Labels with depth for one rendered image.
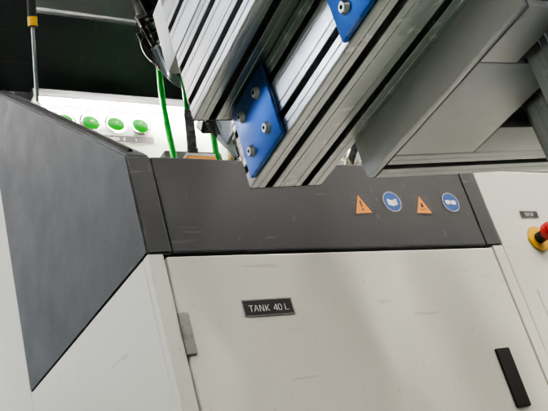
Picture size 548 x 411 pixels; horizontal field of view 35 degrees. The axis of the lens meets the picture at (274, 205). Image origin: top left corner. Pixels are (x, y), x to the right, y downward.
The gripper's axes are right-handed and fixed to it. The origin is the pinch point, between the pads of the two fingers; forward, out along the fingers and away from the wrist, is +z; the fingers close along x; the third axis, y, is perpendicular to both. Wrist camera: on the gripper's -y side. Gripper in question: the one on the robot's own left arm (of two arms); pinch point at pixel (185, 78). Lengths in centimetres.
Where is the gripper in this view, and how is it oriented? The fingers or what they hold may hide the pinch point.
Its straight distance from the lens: 161.6
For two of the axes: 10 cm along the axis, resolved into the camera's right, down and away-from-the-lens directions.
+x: 8.8, -4.6, 1.1
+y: 2.5, 2.6, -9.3
